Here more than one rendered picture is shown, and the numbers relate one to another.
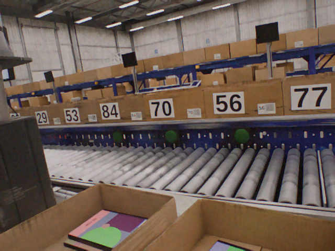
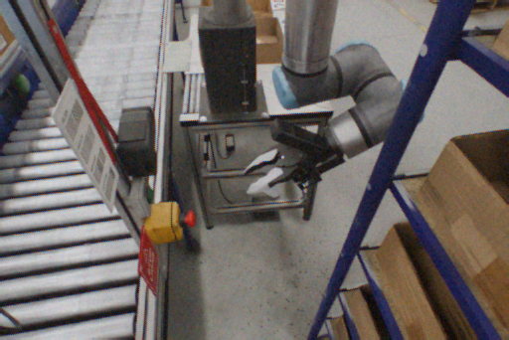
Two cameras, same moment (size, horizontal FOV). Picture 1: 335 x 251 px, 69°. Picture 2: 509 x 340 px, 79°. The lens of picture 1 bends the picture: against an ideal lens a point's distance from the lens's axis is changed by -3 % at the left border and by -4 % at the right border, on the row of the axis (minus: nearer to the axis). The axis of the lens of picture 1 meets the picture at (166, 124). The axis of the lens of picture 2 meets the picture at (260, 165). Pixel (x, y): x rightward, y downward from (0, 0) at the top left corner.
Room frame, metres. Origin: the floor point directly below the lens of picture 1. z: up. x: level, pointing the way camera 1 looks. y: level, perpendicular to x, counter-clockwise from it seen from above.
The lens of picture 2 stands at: (1.36, 1.38, 1.46)
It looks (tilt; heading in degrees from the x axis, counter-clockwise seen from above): 47 degrees down; 229
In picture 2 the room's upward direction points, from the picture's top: straight up
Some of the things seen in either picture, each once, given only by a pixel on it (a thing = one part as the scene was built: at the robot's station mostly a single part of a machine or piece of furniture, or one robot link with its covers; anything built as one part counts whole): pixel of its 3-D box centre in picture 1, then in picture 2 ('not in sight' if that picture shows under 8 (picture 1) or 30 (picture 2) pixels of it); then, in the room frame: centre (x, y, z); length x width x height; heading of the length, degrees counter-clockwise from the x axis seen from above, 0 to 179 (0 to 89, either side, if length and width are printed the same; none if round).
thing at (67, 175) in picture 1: (98, 162); (78, 154); (1.35, 0.41, 0.72); 0.52 x 0.05 x 0.05; 149
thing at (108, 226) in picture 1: (113, 229); not in sight; (0.58, 0.17, 0.78); 0.19 x 0.14 x 0.02; 58
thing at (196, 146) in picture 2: not in sight; (250, 116); (0.48, 0.26, 0.36); 1.00 x 0.58 x 0.72; 55
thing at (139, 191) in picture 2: not in sight; (142, 195); (1.29, 0.92, 0.95); 0.07 x 0.03 x 0.07; 59
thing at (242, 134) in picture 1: (241, 136); not in sight; (1.17, -0.35, 0.81); 0.07 x 0.01 x 0.07; 59
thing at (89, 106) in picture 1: (93, 110); not in sight; (1.96, 0.55, 0.97); 0.39 x 0.29 x 0.17; 59
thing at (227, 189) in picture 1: (238, 171); (111, 49); (0.95, -0.26, 0.72); 0.52 x 0.05 x 0.05; 149
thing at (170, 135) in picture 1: (170, 136); (24, 84); (1.37, -0.01, 0.81); 0.07 x 0.01 x 0.07; 59
